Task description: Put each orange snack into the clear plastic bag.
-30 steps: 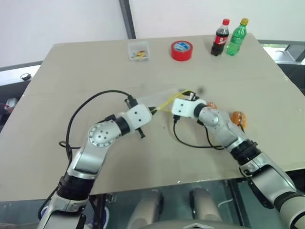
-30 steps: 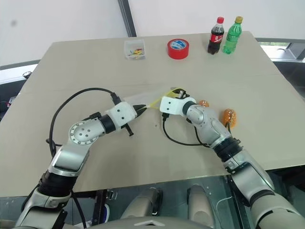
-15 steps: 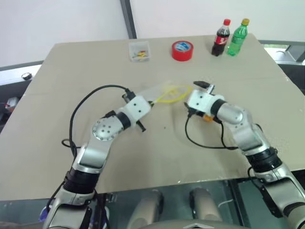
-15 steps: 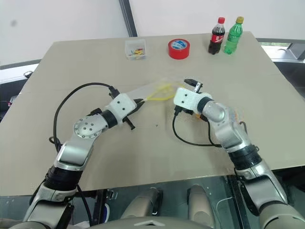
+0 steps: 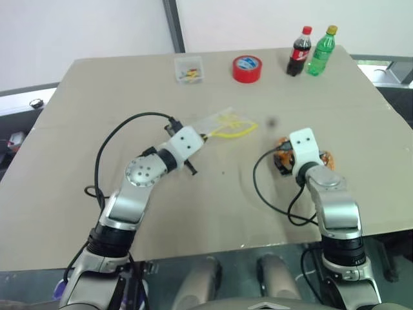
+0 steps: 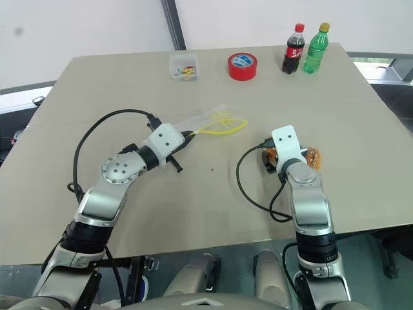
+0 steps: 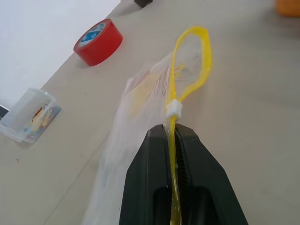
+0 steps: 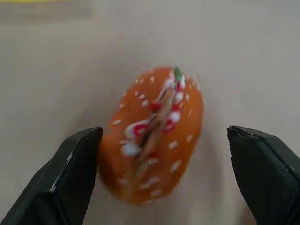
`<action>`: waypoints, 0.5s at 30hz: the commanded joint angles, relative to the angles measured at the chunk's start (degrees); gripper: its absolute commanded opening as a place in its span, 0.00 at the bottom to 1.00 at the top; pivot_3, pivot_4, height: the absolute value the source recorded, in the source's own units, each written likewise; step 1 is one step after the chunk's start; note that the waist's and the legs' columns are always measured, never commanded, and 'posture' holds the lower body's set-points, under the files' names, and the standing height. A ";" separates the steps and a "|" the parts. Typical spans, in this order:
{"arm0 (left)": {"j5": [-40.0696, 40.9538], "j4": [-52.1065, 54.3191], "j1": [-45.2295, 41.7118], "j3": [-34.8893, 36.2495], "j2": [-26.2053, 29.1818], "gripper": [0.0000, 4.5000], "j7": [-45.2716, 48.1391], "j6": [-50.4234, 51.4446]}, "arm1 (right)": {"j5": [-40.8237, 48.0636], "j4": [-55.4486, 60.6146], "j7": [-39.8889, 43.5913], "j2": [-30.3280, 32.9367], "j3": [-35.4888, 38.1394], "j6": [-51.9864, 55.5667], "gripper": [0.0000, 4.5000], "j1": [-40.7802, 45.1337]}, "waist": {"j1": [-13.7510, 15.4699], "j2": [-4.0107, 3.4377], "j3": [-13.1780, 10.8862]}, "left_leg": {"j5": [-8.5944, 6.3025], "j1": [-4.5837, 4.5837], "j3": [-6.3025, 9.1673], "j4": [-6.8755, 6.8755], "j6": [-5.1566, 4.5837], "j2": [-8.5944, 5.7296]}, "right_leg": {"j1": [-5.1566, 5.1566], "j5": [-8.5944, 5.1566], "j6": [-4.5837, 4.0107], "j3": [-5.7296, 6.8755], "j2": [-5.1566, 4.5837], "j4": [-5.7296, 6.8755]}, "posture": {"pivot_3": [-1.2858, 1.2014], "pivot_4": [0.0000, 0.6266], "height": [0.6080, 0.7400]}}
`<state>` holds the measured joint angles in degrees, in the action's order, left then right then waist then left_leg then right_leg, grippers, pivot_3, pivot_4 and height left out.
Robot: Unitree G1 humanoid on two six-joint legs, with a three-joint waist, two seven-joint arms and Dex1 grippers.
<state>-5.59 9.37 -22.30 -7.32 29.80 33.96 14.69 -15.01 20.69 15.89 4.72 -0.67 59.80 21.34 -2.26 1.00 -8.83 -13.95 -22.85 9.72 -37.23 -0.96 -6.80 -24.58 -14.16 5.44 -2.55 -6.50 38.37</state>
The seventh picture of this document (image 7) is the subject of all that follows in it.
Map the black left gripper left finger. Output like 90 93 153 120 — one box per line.
119 124 173 225

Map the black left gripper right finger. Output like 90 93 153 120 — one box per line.
174 124 248 225

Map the clear bag with yellow drawstring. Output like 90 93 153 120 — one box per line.
82 26 213 225

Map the clear plastic card box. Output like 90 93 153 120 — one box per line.
0 87 62 144

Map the red tape roll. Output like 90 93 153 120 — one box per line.
73 18 123 67

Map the black flat device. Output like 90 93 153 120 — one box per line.
0 105 10 120

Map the dark brown block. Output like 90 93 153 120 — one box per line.
134 0 154 8

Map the orange round container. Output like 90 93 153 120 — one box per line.
274 0 300 17

